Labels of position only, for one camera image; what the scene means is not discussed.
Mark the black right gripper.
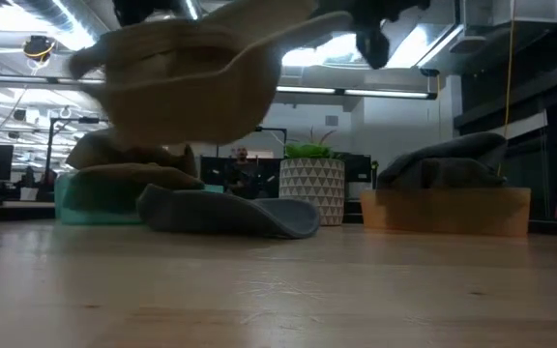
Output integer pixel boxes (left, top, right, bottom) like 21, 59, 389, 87
316, 0, 432, 69

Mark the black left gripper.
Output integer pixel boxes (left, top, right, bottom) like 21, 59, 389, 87
112, 0, 197, 28

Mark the dark grey baseball cap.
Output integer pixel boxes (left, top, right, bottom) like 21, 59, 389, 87
135, 183, 322, 240

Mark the long ceiling light strip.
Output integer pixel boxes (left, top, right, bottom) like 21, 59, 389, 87
0, 74, 438, 101

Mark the green potted plant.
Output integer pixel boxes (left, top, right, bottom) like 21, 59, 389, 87
283, 126, 345, 160

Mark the black box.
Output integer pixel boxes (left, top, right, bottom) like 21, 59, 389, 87
343, 153, 374, 199

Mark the white geometric plant pot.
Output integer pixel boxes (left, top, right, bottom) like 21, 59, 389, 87
278, 158, 346, 227

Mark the teal plastic bin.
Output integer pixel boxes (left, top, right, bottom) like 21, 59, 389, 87
54, 172, 225, 226

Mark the rectangular silver ceiling duct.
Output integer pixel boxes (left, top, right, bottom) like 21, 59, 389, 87
384, 21, 466, 69

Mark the round silver ventilation duct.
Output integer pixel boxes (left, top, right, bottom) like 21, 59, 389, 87
12, 0, 115, 54

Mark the ceiling cable reel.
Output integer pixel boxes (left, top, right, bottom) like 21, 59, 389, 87
21, 34, 56, 63

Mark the black frame stand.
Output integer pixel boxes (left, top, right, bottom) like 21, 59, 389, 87
253, 126, 288, 159
45, 117, 110, 188

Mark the yellow hanging cable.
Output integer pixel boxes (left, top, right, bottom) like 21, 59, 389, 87
495, 0, 516, 180

